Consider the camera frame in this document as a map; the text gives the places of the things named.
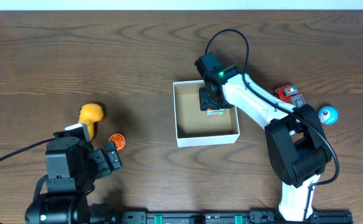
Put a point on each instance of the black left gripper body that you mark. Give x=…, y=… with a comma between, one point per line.
x=102, y=160

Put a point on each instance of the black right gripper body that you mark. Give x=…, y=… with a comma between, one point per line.
x=209, y=101

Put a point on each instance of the colourful puzzle cube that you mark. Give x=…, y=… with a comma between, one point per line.
x=210, y=112

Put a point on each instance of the white cardboard box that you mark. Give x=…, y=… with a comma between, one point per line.
x=193, y=126

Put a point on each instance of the red toy car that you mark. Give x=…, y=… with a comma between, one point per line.
x=290, y=94

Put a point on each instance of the blue white ball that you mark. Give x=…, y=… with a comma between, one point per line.
x=328, y=115

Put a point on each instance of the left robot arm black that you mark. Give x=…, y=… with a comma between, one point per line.
x=59, y=204

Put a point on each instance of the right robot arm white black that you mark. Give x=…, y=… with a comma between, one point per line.
x=297, y=146

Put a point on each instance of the orange turbine wheel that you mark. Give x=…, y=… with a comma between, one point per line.
x=119, y=140

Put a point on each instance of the orange toy dinosaur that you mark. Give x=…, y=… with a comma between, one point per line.
x=90, y=114

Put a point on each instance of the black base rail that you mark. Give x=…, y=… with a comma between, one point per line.
x=218, y=217

